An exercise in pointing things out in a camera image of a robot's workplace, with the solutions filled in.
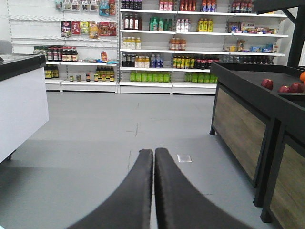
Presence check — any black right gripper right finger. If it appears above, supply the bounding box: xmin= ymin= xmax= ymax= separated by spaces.
xmin=154 ymin=148 xmax=249 ymax=229

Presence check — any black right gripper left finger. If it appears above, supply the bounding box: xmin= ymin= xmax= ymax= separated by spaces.
xmin=69 ymin=149 xmax=153 ymax=229

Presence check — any silver floor outlet cover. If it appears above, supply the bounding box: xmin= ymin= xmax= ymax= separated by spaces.
xmin=177 ymin=154 xmax=192 ymax=163

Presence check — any near wooden produce stand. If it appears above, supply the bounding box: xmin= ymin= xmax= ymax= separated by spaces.
xmin=254 ymin=118 xmax=305 ymax=229

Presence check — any wooden produce stand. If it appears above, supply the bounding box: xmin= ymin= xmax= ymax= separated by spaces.
xmin=254 ymin=118 xmax=305 ymax=229
xmin=210 ymin=63 xmax=305 ymax=187

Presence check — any far wooden produce stand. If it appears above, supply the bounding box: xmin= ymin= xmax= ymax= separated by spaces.
xmin=210 ymin=63 xmax=305 ymax=187

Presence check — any near white chest freezer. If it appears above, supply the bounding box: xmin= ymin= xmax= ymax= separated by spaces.
xmin=0 ymin=40 xmax=49 ymax=161

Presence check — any white store shelving unit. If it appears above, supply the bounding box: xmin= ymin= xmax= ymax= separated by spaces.
xmin=0 ymin=0 xmax=288 ymax=94

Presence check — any red apple pair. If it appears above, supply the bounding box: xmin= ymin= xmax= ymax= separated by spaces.
xmin=278 ymin=83 xmax=304 ymax=93

